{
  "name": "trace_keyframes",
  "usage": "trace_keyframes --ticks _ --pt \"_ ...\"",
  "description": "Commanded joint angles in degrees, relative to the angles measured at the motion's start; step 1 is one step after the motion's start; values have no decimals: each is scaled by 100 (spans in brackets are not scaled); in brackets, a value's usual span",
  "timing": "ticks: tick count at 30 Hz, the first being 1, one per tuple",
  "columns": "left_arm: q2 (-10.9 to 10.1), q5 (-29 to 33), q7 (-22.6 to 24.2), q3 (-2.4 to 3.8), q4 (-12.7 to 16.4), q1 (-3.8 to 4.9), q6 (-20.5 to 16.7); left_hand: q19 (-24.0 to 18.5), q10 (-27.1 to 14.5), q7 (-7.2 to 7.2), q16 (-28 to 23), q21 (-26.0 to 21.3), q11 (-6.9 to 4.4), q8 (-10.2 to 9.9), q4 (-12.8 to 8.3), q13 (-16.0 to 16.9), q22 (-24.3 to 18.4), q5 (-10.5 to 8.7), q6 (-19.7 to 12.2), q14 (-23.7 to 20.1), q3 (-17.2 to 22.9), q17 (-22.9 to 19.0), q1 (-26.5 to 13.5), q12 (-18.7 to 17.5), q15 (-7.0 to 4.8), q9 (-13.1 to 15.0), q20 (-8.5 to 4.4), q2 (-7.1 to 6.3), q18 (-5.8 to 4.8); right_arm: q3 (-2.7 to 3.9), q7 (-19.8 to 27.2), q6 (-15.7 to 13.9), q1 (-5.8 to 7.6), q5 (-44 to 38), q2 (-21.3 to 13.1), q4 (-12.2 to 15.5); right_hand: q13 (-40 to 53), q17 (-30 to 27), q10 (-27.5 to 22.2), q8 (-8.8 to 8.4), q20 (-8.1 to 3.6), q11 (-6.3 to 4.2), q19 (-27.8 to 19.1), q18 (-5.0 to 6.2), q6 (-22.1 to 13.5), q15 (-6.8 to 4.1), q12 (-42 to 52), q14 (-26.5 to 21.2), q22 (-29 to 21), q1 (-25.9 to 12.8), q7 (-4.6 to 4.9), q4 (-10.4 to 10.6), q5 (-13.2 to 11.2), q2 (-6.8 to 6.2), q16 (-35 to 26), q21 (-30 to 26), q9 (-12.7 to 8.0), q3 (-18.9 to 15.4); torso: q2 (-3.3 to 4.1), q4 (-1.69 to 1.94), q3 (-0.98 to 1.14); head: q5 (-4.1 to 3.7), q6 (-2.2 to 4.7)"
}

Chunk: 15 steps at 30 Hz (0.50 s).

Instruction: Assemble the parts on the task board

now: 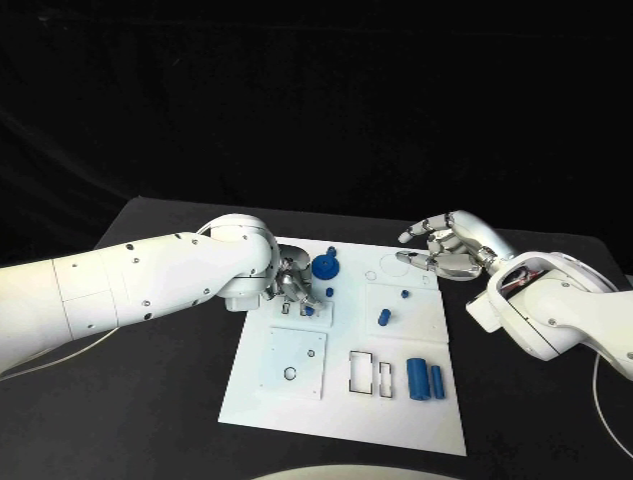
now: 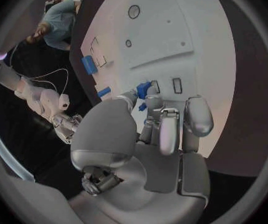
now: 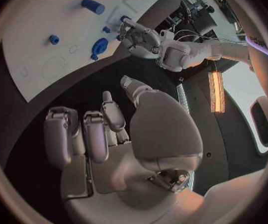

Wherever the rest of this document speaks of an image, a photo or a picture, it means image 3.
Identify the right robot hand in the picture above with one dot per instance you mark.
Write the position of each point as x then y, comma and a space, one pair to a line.
164, 130

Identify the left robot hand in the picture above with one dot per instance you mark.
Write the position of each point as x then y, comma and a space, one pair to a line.
143, 41

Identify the blue plug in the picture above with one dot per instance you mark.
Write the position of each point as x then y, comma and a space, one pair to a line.
124, 18

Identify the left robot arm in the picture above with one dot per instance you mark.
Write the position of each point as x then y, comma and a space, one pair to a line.
194, 53

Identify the white task board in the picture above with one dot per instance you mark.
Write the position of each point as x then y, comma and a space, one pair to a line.
54, 18

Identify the small blue peg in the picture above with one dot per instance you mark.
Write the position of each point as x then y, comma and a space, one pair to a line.
106, 29
118, 37

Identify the silver perforated metal strip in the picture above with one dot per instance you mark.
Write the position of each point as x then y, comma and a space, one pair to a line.
183, 95

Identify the blue gear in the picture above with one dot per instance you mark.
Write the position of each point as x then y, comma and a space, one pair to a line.
99, 47

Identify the dark equipment rack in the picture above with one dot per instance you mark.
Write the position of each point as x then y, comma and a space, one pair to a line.
194, 9

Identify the long blue cylinder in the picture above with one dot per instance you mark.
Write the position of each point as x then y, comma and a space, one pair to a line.
93, 5

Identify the glowing light bar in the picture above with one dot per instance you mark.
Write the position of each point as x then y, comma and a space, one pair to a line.
216, 93

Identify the short blue peg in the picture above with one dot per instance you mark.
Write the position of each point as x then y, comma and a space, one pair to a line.
54, 39

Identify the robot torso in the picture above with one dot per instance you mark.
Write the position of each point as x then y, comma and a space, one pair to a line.
243, 89

